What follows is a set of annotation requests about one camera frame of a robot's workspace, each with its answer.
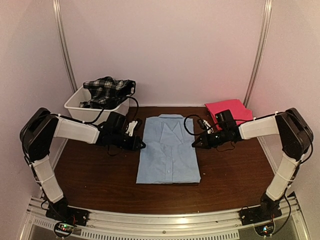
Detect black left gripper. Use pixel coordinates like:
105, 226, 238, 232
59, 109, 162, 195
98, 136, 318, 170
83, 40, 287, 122
111, 131, 146, 152

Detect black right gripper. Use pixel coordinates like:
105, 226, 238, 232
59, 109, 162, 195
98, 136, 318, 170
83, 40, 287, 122
192, 128, 228, 150

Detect light blue shirt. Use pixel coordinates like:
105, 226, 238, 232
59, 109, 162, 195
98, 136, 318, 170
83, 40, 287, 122
136, 114, 201, 184

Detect pink trousers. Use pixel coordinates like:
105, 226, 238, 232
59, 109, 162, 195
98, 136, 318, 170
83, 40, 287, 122
204, 99, 253, 125

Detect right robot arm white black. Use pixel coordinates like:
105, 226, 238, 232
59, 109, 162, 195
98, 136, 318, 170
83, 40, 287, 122
192, 107, 314, 221

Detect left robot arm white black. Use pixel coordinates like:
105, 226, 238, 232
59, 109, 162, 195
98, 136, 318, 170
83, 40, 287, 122
19, 107, 146, 222

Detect white plastic laundry bin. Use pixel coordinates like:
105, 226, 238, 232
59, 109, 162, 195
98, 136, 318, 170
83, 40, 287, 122
64, 86, 130, 124

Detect black white plaid garment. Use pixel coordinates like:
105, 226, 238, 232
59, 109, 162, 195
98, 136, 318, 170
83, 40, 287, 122
79, 76, 136, 110

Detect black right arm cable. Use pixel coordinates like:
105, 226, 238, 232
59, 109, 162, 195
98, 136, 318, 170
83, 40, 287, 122
183, 114, 213, 137

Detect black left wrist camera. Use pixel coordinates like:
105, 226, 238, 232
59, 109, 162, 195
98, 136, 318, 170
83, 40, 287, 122
105, 112, 126, 134

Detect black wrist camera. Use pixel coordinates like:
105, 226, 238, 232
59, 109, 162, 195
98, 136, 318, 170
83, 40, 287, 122
105, 112, 126, 134
215, 109, 237, 131

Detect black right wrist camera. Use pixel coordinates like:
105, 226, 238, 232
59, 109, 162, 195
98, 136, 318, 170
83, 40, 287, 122
215, 109, 237, 131

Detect front aluminium rail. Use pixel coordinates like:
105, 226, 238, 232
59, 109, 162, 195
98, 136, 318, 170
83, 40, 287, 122
17, 196, 311, 240

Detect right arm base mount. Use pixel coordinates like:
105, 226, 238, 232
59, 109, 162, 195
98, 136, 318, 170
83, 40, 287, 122
238, 198, 282, 238

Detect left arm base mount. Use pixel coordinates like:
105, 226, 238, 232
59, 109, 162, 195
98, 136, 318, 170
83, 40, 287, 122
45, 199, 90, 239

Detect right aluminium frame post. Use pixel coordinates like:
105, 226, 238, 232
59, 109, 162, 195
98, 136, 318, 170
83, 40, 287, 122
243, 0, 273, 108

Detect aluminium frame post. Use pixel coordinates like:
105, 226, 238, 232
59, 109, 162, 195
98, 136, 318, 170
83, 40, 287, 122
243, 0, 273, 108
52, 0, 78, 93

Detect left aluminium frame post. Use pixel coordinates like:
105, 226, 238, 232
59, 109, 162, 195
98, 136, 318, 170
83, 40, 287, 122
52, 0, 78, 93

